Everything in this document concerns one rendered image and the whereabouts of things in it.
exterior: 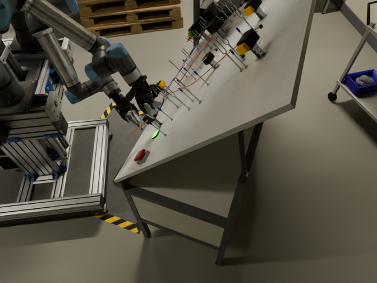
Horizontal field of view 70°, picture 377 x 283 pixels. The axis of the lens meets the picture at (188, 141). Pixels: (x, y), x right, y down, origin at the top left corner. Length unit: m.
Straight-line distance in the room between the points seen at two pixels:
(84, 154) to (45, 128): 0.86
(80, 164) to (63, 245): 0.62
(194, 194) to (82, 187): 1.10
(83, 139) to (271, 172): 1.67
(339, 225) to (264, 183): 0.63
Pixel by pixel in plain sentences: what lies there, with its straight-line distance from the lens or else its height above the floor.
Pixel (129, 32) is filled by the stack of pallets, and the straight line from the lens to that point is 4.04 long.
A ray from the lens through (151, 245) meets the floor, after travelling 2.18.
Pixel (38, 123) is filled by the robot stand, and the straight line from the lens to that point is 1.60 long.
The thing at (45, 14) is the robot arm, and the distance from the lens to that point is 1.22.
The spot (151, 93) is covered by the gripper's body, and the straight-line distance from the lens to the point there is 1.21.
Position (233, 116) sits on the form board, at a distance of 0.79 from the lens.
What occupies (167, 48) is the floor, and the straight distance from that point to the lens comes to 3.69.
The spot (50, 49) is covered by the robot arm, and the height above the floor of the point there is 1.36.
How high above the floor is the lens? 2.08
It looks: 53 degrees down
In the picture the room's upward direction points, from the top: 2 degrees counter-clockwise
